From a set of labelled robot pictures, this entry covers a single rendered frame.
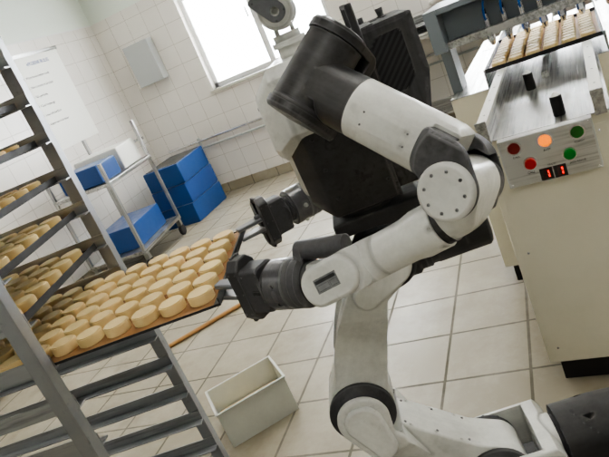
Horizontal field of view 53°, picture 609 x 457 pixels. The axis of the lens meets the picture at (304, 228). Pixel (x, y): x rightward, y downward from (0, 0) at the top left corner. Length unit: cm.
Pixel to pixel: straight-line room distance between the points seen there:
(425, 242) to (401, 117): 17
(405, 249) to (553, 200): 102
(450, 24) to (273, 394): 157
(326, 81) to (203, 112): 570
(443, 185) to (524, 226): 110
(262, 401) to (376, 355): 119
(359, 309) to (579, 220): 85
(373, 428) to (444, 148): 72
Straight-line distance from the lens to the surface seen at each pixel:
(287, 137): 106
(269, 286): 101
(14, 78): 154
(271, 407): 247
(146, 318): 117
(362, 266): 90
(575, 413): 152
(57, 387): 122
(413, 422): 144
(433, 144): 81
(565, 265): 194
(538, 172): 179
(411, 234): 86
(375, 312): 123
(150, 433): 181
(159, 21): 659
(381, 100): 86
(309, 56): 92
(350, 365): 132
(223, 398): 264
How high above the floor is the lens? 133
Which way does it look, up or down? 17 degrees down
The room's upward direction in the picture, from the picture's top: 23 degrees counter-clockwise
